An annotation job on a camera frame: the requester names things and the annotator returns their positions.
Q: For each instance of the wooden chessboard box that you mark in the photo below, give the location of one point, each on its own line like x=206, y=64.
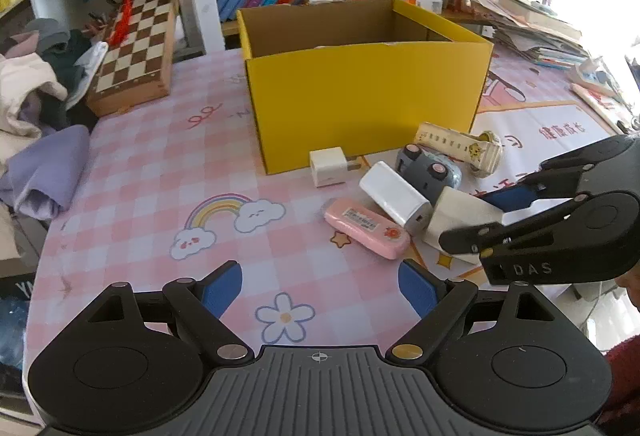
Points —
x=135, y=56

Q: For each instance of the purple cloth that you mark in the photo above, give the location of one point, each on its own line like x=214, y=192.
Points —
x=45, y=176

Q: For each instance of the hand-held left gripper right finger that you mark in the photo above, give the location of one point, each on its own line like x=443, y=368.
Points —
x=417, y=290

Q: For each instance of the yellow cardboard box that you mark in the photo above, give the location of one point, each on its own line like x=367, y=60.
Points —
x=360, y=101

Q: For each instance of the stack of papers and booklets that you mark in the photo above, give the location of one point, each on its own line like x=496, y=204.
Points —
x=530, y=24

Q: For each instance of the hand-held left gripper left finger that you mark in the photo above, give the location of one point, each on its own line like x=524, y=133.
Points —
x=224, y=290

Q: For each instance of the white printed poster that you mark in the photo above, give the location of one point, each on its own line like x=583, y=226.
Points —
x=542, y=126

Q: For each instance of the grey-blue toy car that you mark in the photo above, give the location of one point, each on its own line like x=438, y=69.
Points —
x=429, y=169

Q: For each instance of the black bag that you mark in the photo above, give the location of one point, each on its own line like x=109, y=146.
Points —
x=11, y=316

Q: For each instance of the pink checked desktop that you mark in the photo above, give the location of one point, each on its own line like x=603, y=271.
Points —
x=165, y=156

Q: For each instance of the person's red clothing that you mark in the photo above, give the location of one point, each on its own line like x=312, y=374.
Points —
x=622, y=383

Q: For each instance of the cream wristwatch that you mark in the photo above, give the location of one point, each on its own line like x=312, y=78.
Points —
x=457, y=145

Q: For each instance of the white charger plug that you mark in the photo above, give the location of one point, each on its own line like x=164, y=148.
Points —
x=326, y=166

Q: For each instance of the pink eraser case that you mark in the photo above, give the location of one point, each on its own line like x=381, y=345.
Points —
x=367, y=227

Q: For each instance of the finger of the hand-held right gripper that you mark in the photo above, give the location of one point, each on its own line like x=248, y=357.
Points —
x=475, y=236
x=505, y=199

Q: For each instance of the pile of clothes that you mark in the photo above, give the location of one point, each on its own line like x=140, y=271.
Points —
x=35, y=71

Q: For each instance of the red stick with white ball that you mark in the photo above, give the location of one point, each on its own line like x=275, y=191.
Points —
x=125, y=14

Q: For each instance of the white power bank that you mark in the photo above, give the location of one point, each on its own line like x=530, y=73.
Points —
x=395, y=196

